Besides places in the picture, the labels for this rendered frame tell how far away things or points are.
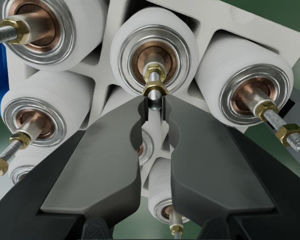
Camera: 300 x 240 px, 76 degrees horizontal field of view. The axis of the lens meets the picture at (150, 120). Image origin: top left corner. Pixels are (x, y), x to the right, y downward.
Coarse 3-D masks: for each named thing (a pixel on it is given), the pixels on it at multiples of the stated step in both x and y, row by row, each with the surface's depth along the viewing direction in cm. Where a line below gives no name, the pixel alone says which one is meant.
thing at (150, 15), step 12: (144, 12) 18; (156, 12) 18; (168, 12) 19; (132, 24) 18; (144, 24) 18; (168, 24) 18; (180, 24) 18; (120, 36) 19; (192, 36) 19; (192, 48) 19; (192, 60) 20; (192, 72) 21; (120, 84) 22
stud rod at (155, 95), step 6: (156, 72) 17; (150, 78) 16; (156, 78) 15; (156, 90) 13; (150, 96) 13; (156, 96) 13; (150, 102) 12; (156, 102) 12; (150, 108) 13; (156, 108) 13
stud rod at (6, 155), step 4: (16, 140) 21; (12, 144) 20; (16, 144) 20; (20, 144) 21; (8, 148) 20; (12, 148) 20; (16, 148) 20; (4, 152) 19; (8, 152) 19; (12, 152) 20; (16, 152) 20; (0, 156) 19; (4, 156) 19; (8, 156) 19; (12, 156) 20; (8, 160) 19
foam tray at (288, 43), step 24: (120, 0) 23; (144, 0) 32; (168, 0) 23; (192, 0) 23; (216, 0) 23; (120, 24) 25; (192, 24) 30; (216, 24) 24; (240, 24) 24; (264, 24) 24; (96, 48) 35; (288, 48) 26; (24, 72) 28; (96, 72) 28; (96, 96) 30; (192, 96) 30; (168, 144) 38; (144, 168) 39; (144, 192) 43
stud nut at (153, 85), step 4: (156, 80) 14; (148, 84) 13; (152, 84) 13; (156, 84) 13; (160, 84) 13; (144, 88) 14; (148, 88) 13; (152, 88) 13; (156, 88) 13; (160, 88) 13; (164, 88) 14; (144, 92) 13; (148, 92) 13; (164, 92) 13; (168, 92) 14; (144, 96) 14
